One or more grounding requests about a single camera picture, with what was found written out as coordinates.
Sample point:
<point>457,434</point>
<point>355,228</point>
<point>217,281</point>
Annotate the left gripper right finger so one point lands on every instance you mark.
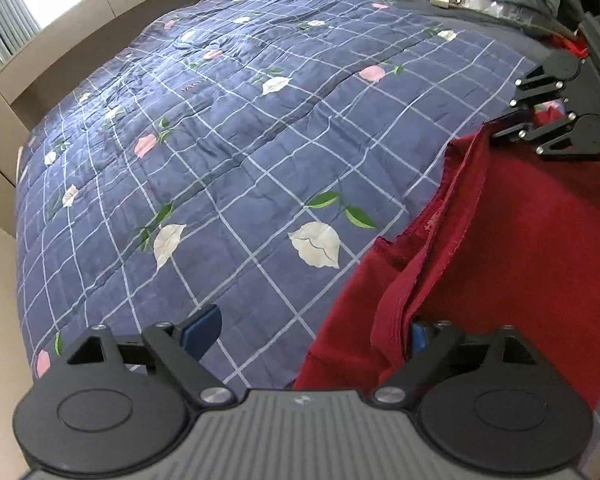
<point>432,348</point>

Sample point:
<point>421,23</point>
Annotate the left teal curtain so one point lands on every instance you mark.
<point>17,27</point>

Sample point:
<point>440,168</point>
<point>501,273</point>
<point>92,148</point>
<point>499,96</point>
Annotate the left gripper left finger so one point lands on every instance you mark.
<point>176,350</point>

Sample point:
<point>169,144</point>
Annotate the blue checked floral quilt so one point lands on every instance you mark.
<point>247,154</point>

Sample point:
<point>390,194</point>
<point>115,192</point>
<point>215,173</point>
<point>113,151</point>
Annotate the bright red cloth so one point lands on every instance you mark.
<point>577,46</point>

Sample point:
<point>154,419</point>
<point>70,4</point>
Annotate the beige window bench cabinet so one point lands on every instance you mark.
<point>66,51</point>

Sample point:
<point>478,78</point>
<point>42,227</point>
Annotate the dark red knit garment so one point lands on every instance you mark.
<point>507,239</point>

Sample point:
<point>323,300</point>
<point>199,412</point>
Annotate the small white box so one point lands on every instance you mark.
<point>444,4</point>

